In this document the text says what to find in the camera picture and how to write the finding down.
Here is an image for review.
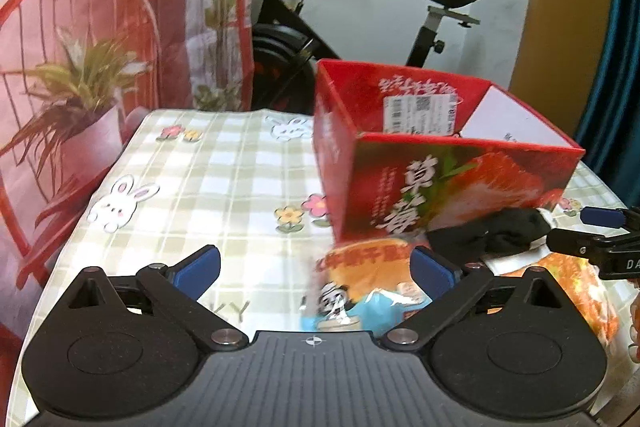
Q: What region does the orange floral plush toy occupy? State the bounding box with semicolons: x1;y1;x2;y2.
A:
499;253;620;349

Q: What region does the black fabric piece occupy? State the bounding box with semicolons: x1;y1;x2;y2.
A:
426;208;552;265

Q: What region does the blue cartoon snack bag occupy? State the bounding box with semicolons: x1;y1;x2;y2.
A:
299;239;432;337

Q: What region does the person's hand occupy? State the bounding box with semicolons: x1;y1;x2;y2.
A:
628;325;640;364

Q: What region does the teal curtain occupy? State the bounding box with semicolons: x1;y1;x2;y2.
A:
575;0;639;207

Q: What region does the checkered bunny tablecloth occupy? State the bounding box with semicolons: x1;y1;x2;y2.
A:
22;110;637;407

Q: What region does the red strawberry cardboard box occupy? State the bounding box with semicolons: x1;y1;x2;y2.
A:
314;60;584;242

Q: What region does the black exercise bike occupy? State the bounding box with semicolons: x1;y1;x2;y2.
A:
249;0;485;115

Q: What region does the red printed backdrop cloth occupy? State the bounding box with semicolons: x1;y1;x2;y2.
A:
0;0;257;348

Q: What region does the wooden door frame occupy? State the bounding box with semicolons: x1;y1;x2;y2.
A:
510;0;611;135

